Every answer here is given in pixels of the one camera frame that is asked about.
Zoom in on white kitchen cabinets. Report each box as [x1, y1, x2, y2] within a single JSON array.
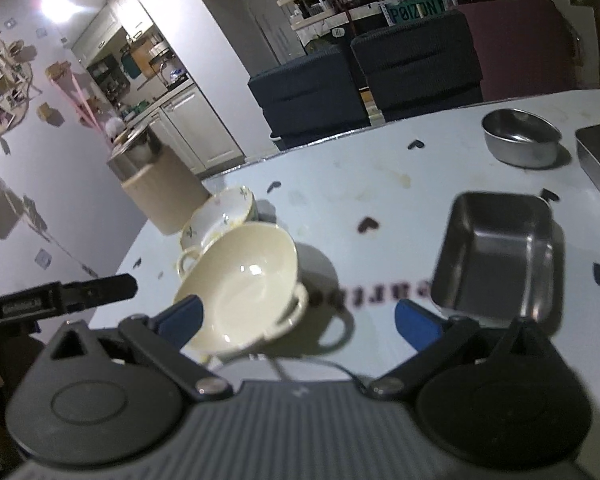
[[72, 0, 154, 61], [152, 84, 246, 176]]

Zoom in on cream bowl with handles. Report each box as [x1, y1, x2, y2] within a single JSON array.
[[172, 223, 309, 364]]

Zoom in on dark blue armchair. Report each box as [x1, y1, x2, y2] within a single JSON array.
[[349, 9, 484, 121], [248, 44, 371, 151]]

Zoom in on green licence plate sign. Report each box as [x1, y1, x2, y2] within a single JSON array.
[[377, 0, 446, 26]]

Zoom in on rounded steel bowl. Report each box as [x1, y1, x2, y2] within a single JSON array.
[[481, 108, 562, 169]]

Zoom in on wooden wall decoration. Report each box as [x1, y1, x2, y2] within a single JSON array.
[[0, 29, 46, 161]]

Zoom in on maroon armchair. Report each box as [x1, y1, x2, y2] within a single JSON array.
[[454, 0, 581, 101]]

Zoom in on wooden wall box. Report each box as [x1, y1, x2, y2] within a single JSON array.
[[0, 174, 21, 241]]

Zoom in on white upper kitchen cabinets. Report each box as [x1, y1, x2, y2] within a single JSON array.
[[72, 0, 154, 61]]

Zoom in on pink ribbons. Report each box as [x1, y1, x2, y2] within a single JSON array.
[[69, 72, 111, 146]]

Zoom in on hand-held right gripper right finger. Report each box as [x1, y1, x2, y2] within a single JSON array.
[[367, 299, 557, 402]]

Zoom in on light blue heart-print tablecloth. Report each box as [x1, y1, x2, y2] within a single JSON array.
[[87, 88, 600, 411]]

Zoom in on white lower kitchen cabinets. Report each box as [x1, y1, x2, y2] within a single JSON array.
[[152, 84, 246, 176]]

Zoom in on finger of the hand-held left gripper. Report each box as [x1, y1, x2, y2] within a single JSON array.
[[61, 273, 139, 312]]

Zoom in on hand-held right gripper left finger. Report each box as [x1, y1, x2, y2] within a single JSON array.
[[45, 295, 233, 403]]

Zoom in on beige bin with steel lid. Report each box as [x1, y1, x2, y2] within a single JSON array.
[[107, 124, 211, 236]]

